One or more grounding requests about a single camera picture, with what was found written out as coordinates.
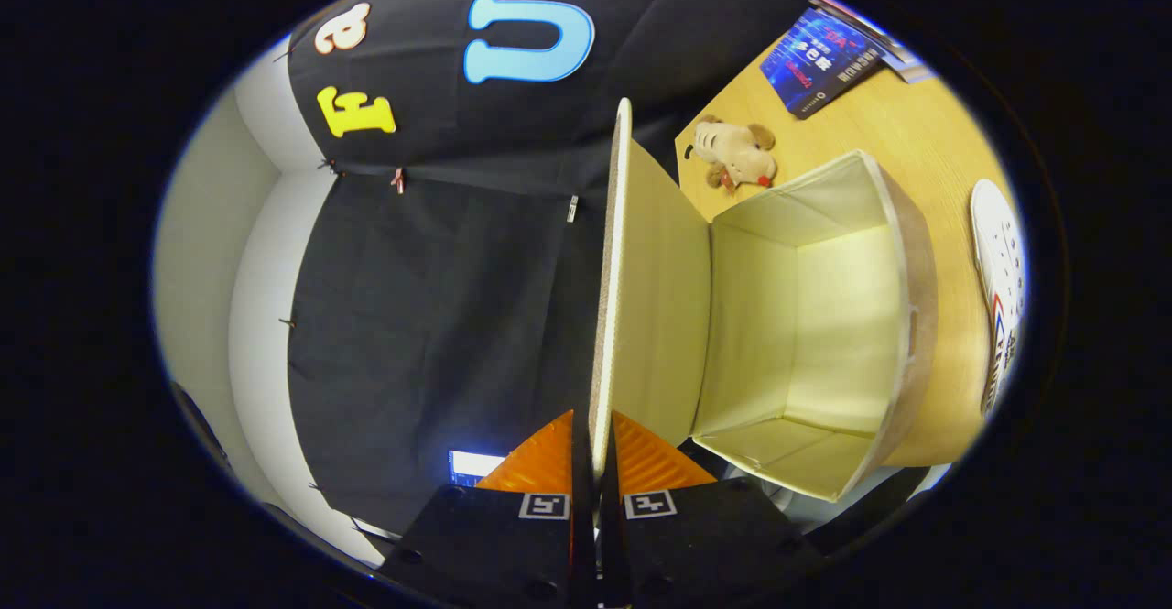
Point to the black backdrop cloth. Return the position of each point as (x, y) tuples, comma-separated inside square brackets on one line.
[(439, 298)]

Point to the white striped canvas shoe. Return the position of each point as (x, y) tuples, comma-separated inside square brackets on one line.
[(998, 270)]

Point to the bright monitor screen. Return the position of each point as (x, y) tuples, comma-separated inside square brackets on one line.
[(474, 467)]

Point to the dark blue book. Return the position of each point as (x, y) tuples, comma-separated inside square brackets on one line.
[(819, 59)]

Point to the brown plush dog toy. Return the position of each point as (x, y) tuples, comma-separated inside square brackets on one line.
[(737, 156)]

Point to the pink cover book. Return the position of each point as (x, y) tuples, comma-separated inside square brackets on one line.
[(870, 27)]

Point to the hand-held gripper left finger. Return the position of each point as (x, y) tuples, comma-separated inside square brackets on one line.
[(513, 545)]

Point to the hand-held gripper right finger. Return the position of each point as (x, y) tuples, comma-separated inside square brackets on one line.
[(696, 545)]

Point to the small wooden clip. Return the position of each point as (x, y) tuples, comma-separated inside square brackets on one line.
[(398, 180)]

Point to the small white clip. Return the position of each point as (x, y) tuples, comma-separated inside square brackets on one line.
[(572, 209)]

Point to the beige fabric storage box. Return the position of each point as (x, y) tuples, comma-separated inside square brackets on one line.
[(824, 316)]

